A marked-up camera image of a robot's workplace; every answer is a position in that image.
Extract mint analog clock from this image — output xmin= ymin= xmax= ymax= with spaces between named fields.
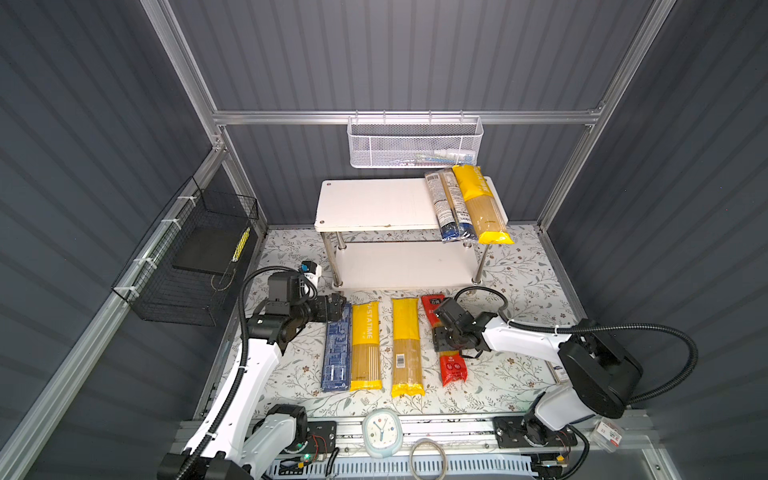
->
xmin=361 ymin=408 xmax=404 ymax=459

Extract yellow spaghetti bag with barcode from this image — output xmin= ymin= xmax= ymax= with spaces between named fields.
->
xmin=392 ymin=298 xmax=425 ymax=398

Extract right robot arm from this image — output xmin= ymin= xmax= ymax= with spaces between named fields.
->
xmin=434 ymin=285 xmax=699 ymax=432

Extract white two-tier shelf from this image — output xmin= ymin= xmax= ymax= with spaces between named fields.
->
xmin=314 ymin=178 xmax=485 ymax=291

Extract pens in white basket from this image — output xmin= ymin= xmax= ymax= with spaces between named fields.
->
xmin=394 ymin=149 xmax=477 ymax=166

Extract red spaghetti bag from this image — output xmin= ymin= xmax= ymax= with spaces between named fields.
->
xmin=420 ymin=294 xmax=468 ymax=386

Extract white wire mesh basket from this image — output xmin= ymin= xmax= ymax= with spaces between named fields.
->
xmin=346 ymin=116 xmax=484 ymax=169

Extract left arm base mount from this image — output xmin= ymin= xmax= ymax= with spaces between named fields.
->
xmin=277 ymin=420 xmax=338 ymax=461

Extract black wire basket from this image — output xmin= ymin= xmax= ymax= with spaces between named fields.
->
xmin=113 ymin=180 xmax=261 ymax=327

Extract floral table mat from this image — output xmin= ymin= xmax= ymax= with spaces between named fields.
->
xmin=254 ymin=226 xmax=575 ymax=418

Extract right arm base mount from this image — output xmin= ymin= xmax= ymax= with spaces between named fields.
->
xmin=492 ymin=415 xmax=578 ymax=449

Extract blue pasta box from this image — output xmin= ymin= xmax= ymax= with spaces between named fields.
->
xmin=321 ymin=303 xmax=352 ymax=392

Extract grey cable loop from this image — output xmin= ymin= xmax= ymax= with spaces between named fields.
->
xmin=409 ymin=437 xmax=449 ymax=480

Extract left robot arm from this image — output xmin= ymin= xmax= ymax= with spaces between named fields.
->
xmin=157 ymin=261 xmax=346 ymax=479

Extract small packet on rail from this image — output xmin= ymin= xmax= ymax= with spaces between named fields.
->
xmin=589 ymin=418 xmax=624 ymax=452

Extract yellow Pastatime spaghetti bag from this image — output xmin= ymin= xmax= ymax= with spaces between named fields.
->
xmin=350 ymin=301 xmax=382 ymax=391

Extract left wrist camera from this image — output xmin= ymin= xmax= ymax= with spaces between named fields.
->
xmin=300 ymin=260 xmax=323 ymax=289

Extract small card box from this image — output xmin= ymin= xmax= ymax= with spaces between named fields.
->
xmin=550 ymin=365 xmax=569 ymax=384

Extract clear blue spaghetti bag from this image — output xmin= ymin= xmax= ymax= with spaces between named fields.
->
xmin=425 ymin=169 xmax=477 ymax=243

